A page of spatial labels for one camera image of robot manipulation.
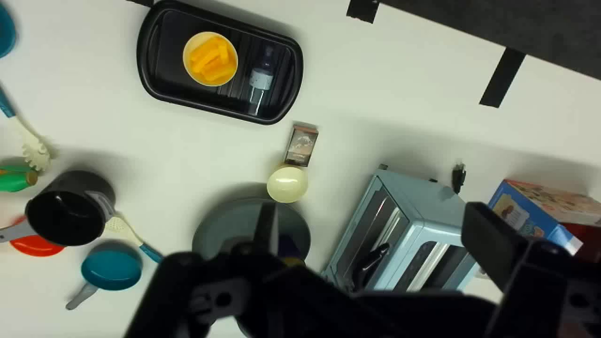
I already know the black power plug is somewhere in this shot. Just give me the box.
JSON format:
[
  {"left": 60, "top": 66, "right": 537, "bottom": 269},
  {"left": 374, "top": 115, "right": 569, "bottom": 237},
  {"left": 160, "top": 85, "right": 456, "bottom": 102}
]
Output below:
[{"left": 449, "top": 162, "right": 468, "bottom": 195}]

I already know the teal round container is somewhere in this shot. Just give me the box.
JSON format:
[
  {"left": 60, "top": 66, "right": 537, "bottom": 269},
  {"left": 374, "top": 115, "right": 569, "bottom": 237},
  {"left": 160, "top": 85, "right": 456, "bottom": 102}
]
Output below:
[{"left": 0, "top": 2, "right": 19, "bottom": 60}]

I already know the grey round plate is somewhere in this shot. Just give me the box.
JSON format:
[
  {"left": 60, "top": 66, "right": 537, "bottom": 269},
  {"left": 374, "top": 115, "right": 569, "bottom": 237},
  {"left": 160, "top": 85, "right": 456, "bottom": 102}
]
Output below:
[{"left": 192, "top": 197, "right": 314, "bottom": 265}]

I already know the light blue toaster oven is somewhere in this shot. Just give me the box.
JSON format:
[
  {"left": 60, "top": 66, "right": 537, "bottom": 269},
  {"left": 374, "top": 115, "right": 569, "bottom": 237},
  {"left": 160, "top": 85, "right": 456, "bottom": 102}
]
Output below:
[{"left": 321, "top": 165, "right": 487, "bottom": 295}]

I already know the green plastic toy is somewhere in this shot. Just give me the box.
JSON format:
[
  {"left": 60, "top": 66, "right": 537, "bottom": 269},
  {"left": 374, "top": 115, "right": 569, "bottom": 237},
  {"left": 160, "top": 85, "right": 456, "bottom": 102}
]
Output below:
[{"left": 0, "top": 156, "right": 41, "bottom": 195}]

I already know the white dish brush teal handle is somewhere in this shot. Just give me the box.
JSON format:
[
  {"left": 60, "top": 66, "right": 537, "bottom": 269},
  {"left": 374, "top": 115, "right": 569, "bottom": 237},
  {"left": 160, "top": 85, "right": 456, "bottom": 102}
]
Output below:
[{"left": 0, "top": 83, "right": 53, "bottom": 175}]

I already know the blue cardboard box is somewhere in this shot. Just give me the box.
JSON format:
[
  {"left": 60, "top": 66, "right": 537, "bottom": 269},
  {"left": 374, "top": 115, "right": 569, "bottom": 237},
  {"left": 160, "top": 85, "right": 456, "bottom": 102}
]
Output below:
[{"left": 487, "top": 179, "right": 601, "bottom": 257}]

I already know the teal handled cream spatula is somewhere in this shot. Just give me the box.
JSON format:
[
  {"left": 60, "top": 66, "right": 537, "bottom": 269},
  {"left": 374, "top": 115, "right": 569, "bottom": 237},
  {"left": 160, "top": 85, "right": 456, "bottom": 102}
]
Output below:
[{"left": 105, "top": 210, "right": 165, "bottom": 265}]

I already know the white bowl yellow interior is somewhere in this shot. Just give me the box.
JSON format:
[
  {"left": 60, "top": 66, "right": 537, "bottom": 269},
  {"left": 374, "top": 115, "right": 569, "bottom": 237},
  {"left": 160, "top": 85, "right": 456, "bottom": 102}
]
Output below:
[{"left": 180, "top": 30, "right": 240, "bottom": 88}]

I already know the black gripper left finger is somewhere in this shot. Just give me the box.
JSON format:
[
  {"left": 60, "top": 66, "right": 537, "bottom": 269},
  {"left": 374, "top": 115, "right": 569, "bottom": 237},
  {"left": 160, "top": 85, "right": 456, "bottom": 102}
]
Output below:
[{"left": 124, "top": 201, "right": 327, "bottom": 338}]

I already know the black pot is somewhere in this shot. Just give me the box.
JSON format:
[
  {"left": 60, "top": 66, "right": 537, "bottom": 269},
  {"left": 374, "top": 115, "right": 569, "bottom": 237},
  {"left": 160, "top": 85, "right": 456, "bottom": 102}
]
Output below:
[{"left": 0, "top": 169, "right": 118, "bottom": 248}]

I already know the clear spray bottle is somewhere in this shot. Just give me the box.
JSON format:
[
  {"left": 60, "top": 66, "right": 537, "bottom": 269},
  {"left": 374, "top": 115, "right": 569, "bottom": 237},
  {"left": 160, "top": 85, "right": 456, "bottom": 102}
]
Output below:
[{"left": 246, "top": 43, "right": 280, "bottom": 120}]

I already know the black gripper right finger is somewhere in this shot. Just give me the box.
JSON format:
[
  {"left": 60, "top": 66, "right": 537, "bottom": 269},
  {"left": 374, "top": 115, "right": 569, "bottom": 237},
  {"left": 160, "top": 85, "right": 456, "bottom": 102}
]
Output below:
[{"left": 462, "top": 201, "right": 601, "bottom": 338}]

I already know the teal frying pan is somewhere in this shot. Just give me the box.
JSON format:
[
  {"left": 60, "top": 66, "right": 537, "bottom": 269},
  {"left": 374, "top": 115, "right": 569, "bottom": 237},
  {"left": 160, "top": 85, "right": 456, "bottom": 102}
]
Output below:
[{"left": 64, "top": 240, "right": 145, "bottom": 312}]

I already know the black oval tray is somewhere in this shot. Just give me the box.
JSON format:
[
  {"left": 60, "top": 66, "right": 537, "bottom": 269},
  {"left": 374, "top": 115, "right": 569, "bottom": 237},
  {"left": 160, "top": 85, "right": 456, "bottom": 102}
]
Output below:
[{"left": 135, "top": 0, "right": 306, "bottom": 126}]

